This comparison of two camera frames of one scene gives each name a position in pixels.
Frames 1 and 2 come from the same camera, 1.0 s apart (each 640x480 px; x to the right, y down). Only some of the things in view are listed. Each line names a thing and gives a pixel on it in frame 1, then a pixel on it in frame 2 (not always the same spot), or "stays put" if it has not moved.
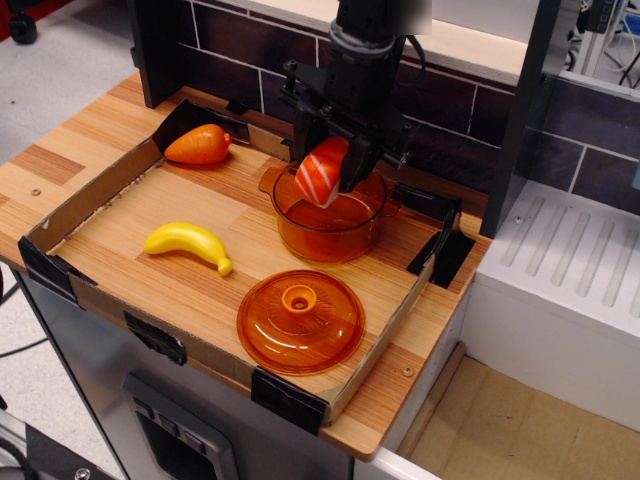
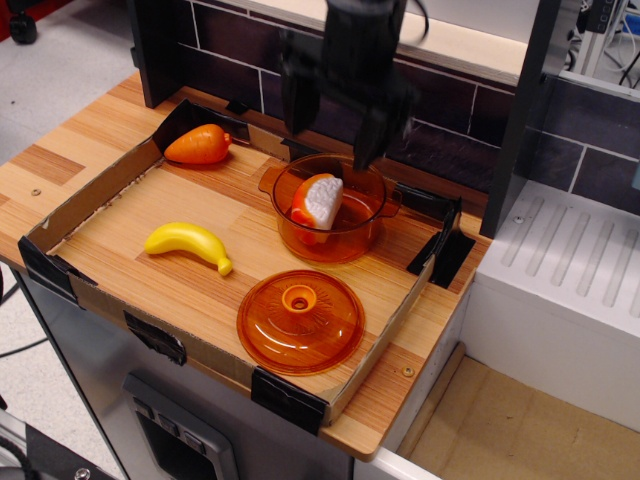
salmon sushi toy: x=317 y=172 -> x=317 y=200
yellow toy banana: x=191 y=239 stays put
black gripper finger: x=310 y=130 -> x=300 y=103
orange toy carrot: x=203 y=145 stays put
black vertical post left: x=157 y=28 stays put
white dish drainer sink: x=556 y=300 stays put
